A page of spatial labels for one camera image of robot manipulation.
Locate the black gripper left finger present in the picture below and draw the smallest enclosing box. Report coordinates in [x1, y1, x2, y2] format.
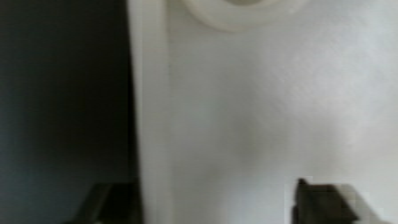
[66, 182, 142, 224]

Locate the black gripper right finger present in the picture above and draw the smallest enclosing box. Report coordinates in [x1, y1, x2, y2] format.
[291, 178, 359, 224]

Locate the white square tabletop tray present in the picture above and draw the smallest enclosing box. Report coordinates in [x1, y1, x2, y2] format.
[128, 0, 398, 224]

